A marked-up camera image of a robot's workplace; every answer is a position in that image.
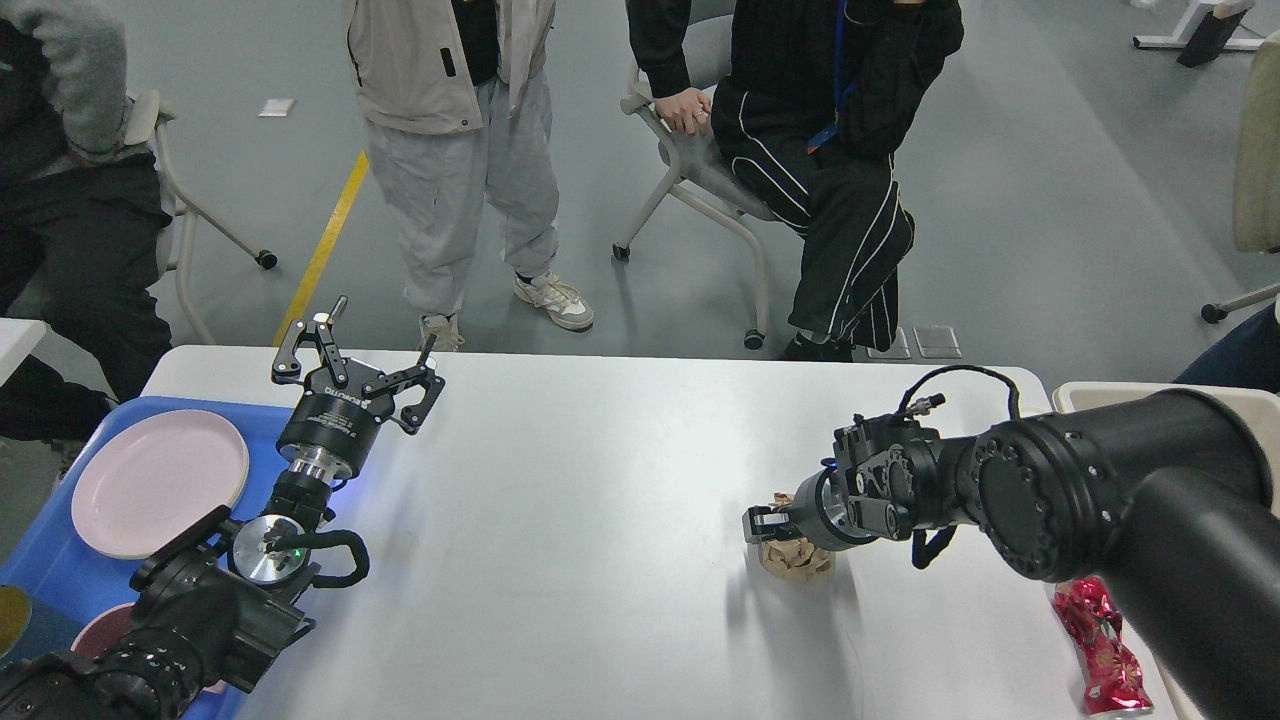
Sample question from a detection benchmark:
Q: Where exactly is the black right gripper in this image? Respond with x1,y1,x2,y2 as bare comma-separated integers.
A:
742,468,876,552

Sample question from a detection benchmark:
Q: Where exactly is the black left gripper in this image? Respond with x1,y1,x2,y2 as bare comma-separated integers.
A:
271,293,447,483

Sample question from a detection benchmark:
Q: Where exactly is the brown paper ball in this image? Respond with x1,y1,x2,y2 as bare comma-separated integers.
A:
756,538,835,583

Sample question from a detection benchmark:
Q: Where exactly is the pink plate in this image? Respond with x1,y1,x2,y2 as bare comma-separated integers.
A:
70,409,250,559

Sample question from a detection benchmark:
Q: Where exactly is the pink mug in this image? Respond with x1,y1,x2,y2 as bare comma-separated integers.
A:
70,602,227,696

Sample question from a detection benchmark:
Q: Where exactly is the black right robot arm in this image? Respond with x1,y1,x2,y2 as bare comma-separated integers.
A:
742,382,1279,719

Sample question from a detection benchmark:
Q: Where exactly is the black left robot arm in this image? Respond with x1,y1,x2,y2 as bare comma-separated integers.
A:
3,297,445,719

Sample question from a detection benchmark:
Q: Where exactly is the metal floor socket plate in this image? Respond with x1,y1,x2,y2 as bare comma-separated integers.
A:
867,325,913,360
913,325,963,359

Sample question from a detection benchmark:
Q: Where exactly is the white paper scrap on floor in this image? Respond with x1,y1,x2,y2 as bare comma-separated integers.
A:
259,97,296,118

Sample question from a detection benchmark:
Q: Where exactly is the person in beige coat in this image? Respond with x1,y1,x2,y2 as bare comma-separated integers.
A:
342,1,595,351

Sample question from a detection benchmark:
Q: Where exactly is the person in grey sweater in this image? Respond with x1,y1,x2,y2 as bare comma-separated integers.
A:
1,1,172,442

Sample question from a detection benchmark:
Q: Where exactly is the blue plastic tray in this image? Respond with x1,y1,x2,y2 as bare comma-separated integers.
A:
0,396,332,720

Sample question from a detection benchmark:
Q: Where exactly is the left white chair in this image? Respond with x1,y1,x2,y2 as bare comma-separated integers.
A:
123,90,278,345

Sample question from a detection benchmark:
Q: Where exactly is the white office chair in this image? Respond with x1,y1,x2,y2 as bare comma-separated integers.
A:
612,1,776,350

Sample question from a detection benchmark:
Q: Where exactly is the red snack wrapper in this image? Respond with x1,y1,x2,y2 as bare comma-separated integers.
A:
1051,577,1155,719

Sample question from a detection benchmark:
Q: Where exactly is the teal cup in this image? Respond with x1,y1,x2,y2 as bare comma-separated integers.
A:
1,585,84,666

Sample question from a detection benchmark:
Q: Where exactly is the person in black tracksuit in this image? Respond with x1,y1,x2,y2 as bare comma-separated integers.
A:
626,1,964,363

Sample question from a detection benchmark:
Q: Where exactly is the beige plastic bin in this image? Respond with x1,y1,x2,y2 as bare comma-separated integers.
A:
1052,380,1279,416

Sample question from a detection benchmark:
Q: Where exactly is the white desk leg base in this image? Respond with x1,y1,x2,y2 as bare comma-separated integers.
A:
1132,1,1265,68

